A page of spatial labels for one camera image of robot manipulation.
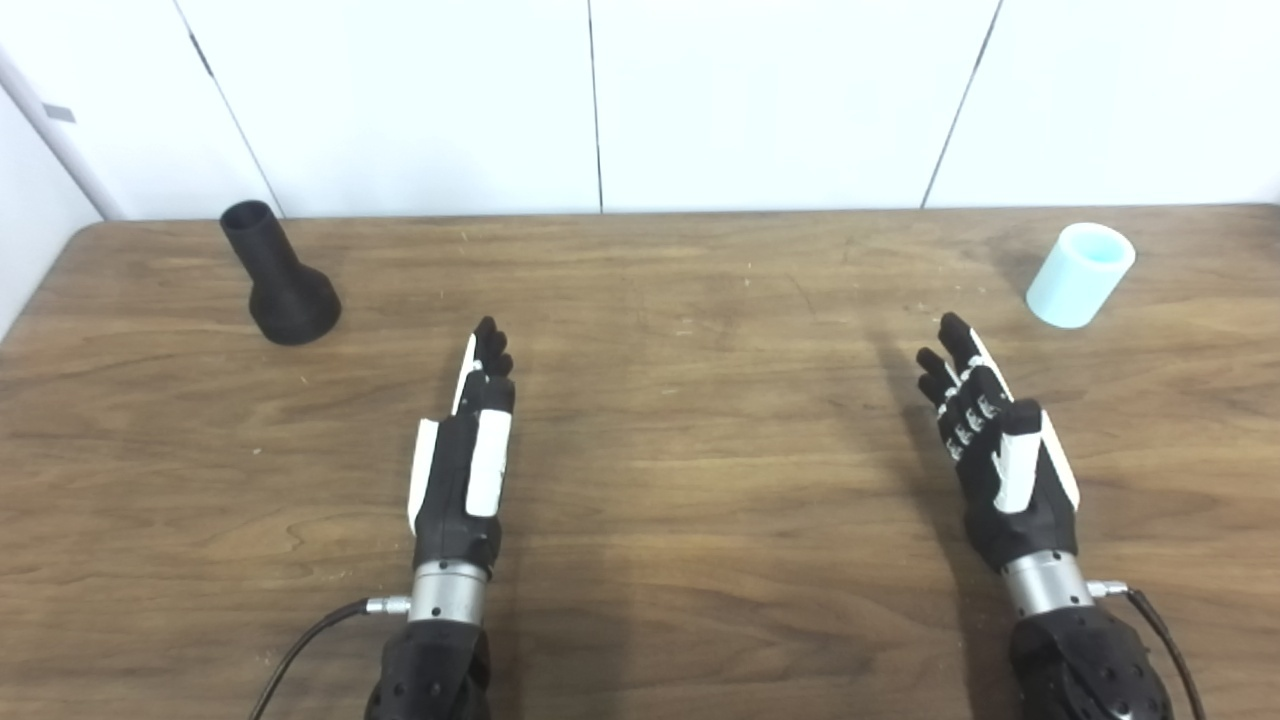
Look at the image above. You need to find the light-blue hose piece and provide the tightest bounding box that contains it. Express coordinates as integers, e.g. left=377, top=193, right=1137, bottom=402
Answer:
left=1025, top=222, right=1137, bottom=330

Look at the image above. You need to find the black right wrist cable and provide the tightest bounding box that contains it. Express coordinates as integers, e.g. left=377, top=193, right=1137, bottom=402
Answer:
left=1088, top=580, right=1206, bottom=720

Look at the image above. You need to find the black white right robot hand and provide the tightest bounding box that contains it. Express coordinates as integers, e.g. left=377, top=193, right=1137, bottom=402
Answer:
left=916, top=312, right=1082, bottom=573

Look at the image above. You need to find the white wall corner post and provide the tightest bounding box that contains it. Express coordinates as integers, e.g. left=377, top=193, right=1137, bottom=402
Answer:
left=0, top=45, right=129, bottom=221

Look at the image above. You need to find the black flared nozzle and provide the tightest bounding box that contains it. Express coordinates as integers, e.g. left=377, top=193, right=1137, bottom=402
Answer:
left=219, top=200, right=343, bottom=347

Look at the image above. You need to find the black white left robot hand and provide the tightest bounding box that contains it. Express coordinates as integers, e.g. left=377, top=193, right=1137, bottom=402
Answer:
left=406, top=316, right=517, bottom=579

